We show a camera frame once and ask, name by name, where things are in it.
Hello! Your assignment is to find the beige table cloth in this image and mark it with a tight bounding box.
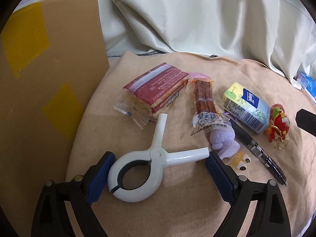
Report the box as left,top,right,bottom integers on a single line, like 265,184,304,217
66,52,315,236

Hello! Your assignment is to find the red cracker packet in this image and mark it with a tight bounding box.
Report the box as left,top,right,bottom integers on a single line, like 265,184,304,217
114,63,189,128

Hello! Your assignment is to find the red sausage snack packet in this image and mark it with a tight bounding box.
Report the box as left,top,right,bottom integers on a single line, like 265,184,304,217
187,77,232,135

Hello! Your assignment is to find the pale green curtain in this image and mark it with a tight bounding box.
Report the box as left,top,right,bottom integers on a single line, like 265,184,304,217
19,0,315,80

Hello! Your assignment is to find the red beaded keychain toy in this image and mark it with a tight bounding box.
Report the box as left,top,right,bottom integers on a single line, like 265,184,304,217
264,104,290,150

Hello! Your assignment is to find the tissue pack yellow blue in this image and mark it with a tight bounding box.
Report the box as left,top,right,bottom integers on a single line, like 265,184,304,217
222,82,271,134

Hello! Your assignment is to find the small yellow eraser toy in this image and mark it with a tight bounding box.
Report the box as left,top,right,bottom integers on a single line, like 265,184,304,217
228,151,251,171

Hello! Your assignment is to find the purple plush toy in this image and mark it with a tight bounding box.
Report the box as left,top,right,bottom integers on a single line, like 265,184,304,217
209,123,240,159

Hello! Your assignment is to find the cardboard box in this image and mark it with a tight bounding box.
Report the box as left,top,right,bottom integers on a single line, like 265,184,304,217
1,0,109,236

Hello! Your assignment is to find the black pen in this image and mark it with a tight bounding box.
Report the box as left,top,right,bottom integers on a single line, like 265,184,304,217
221,113,288,186

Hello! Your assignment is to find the blue tissue package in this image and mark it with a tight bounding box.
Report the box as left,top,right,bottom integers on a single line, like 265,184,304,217
296,72,316,103

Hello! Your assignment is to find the white plastic clamp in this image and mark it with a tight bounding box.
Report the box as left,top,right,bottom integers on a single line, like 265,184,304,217
107,113,211,203

